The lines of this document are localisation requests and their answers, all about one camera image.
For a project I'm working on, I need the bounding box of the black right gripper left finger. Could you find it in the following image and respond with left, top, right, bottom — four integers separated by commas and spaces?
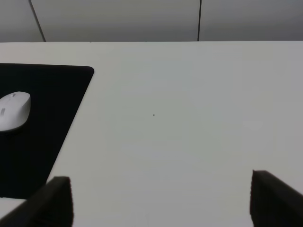
0, 176, 73, 227

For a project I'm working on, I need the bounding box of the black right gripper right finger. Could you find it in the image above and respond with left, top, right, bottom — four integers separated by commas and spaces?
250, 170, 303, 227

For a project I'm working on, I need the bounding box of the white computer mouse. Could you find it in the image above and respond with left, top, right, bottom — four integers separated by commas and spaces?
0, 91, 31, 132

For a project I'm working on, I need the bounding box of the black mouse pad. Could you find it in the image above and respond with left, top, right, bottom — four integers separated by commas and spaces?
0, 63, 94, 199

